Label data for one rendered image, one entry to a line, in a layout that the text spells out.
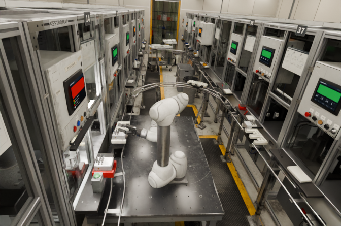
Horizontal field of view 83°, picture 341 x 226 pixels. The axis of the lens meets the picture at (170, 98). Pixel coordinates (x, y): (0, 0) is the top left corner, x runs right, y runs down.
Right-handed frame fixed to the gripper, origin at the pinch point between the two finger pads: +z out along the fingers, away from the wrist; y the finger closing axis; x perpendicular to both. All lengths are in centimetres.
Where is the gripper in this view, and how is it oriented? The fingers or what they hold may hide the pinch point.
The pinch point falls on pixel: (121, 127)
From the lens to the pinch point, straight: 194.0
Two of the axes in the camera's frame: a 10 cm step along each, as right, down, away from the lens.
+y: 2.0, -6.5, -7.3
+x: -1.6, 7.1, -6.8
